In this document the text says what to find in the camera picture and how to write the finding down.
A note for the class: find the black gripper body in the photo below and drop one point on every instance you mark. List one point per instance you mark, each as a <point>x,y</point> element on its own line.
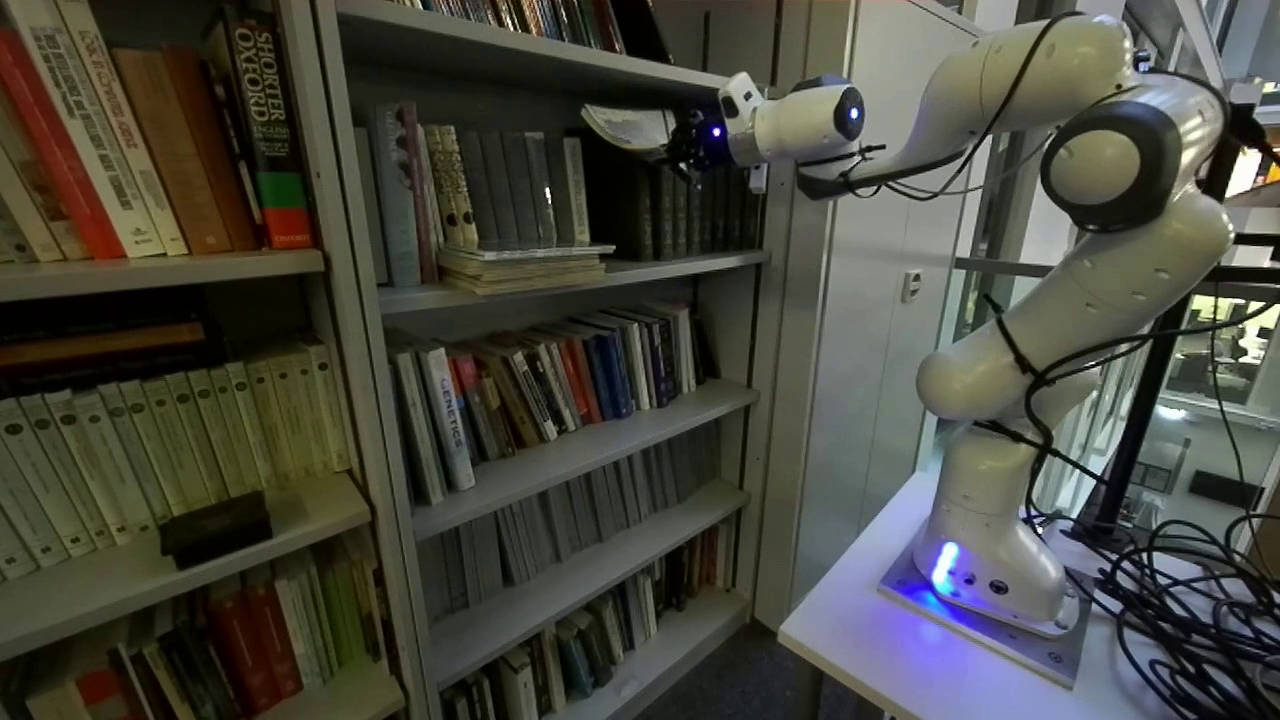
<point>703,141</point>

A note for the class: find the pale grey paperback book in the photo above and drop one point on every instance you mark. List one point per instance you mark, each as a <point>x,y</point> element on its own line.
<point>622,124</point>

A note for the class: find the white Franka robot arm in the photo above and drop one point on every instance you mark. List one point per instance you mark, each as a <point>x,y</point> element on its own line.
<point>1120,294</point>

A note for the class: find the light grey spine book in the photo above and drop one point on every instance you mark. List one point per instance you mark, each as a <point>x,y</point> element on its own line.
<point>572,203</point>

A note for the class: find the cream patterned spine book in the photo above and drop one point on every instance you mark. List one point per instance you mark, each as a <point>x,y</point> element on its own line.
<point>446,161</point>

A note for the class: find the slim blue book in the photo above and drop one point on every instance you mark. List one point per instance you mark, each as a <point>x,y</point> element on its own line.
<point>606,372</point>

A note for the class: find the slim red book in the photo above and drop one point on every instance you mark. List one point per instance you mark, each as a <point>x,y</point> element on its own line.
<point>577,382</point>

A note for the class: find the tall blue-grey book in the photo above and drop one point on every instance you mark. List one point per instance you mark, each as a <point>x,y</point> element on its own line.
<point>398,203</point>

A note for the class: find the grey metal bookshelf unit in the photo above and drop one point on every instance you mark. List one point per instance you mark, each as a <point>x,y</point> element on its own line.
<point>161,272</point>
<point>572,453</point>

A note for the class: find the white book dark lettering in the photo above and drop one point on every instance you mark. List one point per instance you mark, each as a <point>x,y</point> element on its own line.
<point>450,415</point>

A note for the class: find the slim grey book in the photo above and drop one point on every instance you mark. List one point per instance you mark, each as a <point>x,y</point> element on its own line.
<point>418,434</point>

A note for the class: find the black book red green base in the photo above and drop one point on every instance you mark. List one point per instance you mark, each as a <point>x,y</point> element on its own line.
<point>267,120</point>

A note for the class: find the brown hardcover book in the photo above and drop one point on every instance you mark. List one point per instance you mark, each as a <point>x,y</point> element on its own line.
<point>187,146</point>

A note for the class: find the black metal stand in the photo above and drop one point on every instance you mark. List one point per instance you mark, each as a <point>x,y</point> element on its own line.
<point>1134,429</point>

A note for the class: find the white book black lettering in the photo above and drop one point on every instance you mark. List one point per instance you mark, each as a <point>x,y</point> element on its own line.
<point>103,120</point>

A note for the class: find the small black box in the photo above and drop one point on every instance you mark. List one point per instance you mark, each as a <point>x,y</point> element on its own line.
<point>214,525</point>

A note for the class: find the flat-lying brown book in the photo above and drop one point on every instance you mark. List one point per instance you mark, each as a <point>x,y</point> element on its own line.
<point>93,345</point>

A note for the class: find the red hardcover book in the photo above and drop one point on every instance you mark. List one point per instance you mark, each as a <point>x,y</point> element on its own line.
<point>63,173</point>

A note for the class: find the cream paperback book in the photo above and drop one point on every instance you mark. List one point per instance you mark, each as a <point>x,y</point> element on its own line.
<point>27,481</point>
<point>135,445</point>

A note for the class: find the dark red book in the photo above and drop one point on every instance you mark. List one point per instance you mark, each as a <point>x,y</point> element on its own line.
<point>255,645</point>

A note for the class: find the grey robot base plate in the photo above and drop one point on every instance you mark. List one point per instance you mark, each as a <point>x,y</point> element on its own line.
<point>1026,645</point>

